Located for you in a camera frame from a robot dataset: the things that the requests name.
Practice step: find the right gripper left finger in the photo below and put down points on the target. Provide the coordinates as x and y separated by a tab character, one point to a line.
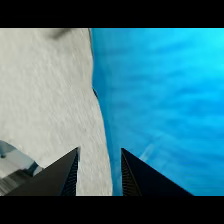
61	178

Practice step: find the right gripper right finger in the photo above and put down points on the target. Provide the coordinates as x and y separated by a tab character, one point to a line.
143	180

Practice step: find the pale green garment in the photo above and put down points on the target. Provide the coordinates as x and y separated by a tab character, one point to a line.
50	93

